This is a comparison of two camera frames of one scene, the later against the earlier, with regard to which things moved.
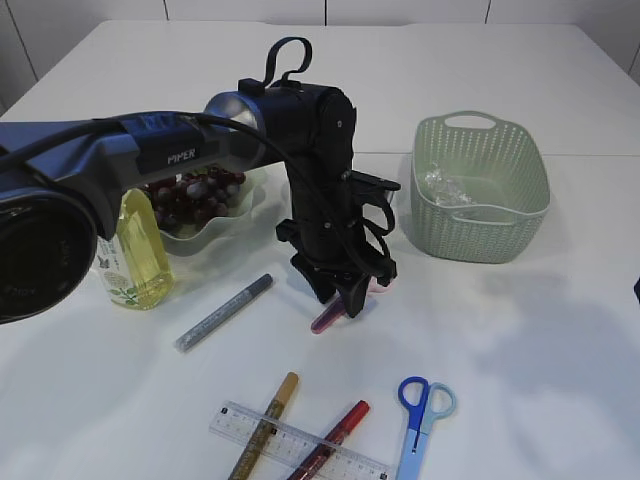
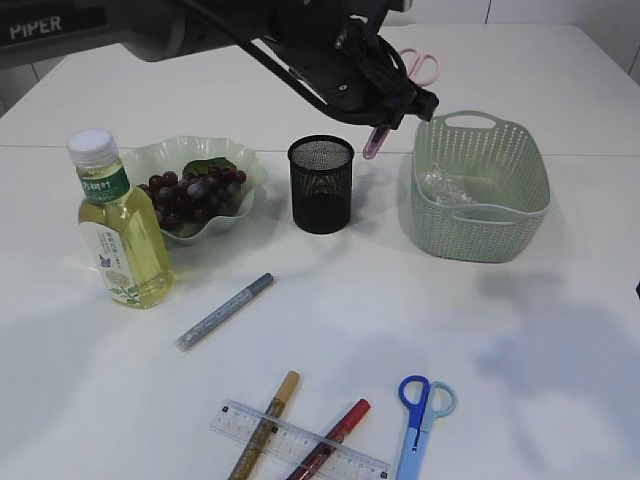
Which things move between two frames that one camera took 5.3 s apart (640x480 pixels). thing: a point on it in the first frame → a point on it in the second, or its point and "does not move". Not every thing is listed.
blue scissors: [428, 403] does not move
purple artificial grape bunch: [181, 202] does not move
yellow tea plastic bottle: [135, 262] does not move
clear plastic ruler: [296, 441] does not move
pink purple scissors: [337, 308] → [423, 70]
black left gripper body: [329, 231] → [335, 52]
